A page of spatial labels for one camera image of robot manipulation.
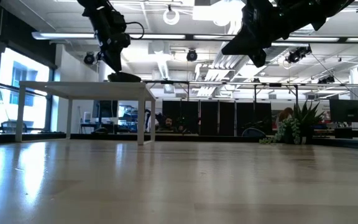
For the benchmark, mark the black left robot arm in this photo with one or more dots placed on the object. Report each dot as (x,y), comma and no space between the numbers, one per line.
(101,9)

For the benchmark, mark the black aluminium frame rail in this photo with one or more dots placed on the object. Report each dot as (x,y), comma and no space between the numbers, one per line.
(110,137)

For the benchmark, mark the black ceiling spotlight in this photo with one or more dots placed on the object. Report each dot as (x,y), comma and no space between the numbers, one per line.
(326,80)
(192,55)
(89,58)
(297,54)

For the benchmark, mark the black partition panels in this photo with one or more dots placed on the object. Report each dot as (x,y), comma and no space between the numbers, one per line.
(210,115)

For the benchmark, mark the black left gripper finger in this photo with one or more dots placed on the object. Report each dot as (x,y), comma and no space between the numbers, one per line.
(117,59)
(110,59)

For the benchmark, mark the large wavy square black plate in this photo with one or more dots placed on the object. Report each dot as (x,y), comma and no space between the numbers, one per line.
(126,77)

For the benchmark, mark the white perforated metal shelf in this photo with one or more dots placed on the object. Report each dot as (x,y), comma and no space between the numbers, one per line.
(89,90)

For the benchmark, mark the person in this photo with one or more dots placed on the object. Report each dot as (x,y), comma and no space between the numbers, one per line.
(168,123)
(286,113)

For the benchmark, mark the black metal rack frame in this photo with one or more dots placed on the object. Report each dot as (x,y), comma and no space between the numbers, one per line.
(166,82)

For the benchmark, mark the green artificial potted plant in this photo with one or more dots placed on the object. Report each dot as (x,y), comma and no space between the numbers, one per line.
(304,123)

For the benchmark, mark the dark office chair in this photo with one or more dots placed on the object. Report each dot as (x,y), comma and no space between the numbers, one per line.
(253,133)
(11,127)

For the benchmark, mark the black computer monitor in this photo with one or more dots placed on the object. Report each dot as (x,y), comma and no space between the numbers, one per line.
(106,109)
(348,110)

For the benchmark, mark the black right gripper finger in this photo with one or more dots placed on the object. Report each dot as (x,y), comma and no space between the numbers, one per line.
(253,36)
(250,49)

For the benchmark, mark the large glass window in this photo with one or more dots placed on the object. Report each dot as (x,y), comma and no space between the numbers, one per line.
(26,81)

